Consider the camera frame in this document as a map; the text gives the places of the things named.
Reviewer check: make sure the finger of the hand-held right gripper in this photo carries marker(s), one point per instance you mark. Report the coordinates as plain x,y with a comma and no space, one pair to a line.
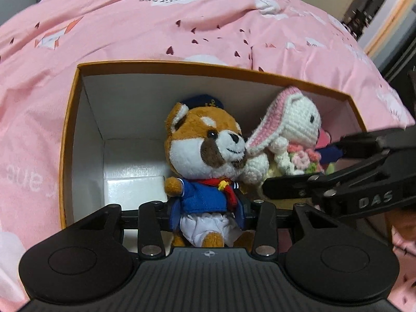
286,188
357,143

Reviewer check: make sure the pink fluffy peach plush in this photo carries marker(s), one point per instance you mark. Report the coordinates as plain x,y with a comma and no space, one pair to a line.
325,138

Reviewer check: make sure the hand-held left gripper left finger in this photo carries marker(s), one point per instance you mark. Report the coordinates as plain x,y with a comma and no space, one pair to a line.
174,216

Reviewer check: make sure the wooden door frame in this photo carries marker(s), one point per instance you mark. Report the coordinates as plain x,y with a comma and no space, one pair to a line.
386,19

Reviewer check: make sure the orange cardboard box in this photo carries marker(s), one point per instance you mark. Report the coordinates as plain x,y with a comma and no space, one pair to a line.
68,156

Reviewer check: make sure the pink printed blanket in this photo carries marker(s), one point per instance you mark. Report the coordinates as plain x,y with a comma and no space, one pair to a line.
162,16

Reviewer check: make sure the shiba dog sailor plush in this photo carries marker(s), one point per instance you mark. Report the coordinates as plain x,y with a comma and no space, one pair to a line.
201,143

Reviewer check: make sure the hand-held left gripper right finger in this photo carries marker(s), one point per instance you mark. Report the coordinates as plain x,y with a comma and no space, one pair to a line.
241,216

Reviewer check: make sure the crochet white bunny doll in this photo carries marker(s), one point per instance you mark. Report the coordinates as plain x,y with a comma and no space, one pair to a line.
302,113

